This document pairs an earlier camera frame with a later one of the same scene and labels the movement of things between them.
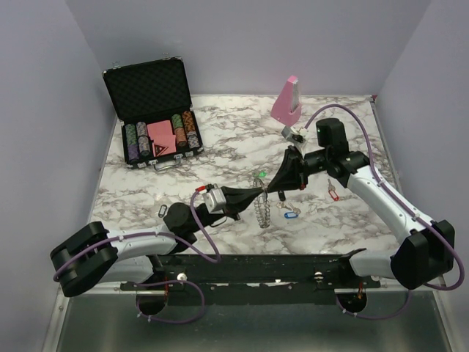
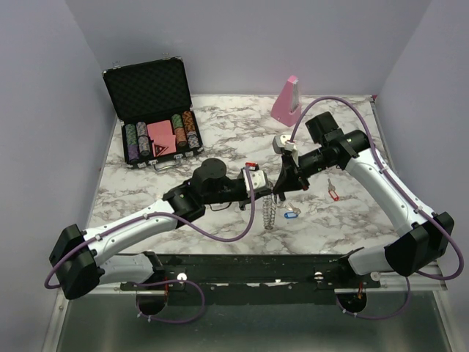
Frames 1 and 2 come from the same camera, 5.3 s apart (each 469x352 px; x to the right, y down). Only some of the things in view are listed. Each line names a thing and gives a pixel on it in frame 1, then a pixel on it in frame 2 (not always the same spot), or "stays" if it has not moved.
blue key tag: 290,215 stays
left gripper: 237,199 → 246,199
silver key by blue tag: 296,210 stays
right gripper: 292,174 stays
